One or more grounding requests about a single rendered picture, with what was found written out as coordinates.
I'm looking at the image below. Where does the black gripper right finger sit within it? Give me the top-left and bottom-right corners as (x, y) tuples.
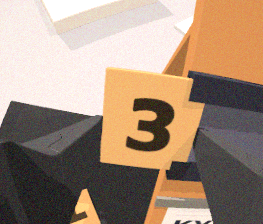
(192, 127), (263, 224)

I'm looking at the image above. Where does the orange tile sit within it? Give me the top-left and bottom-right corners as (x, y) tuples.
(100, 67), (204, 169)
(70, 189), (102, 224)

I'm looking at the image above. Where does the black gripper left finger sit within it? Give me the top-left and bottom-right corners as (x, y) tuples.
(0, 115), (103, 224)

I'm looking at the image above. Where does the white rectangular box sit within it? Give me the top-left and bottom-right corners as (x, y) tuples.
(41, 0), (158, 35)

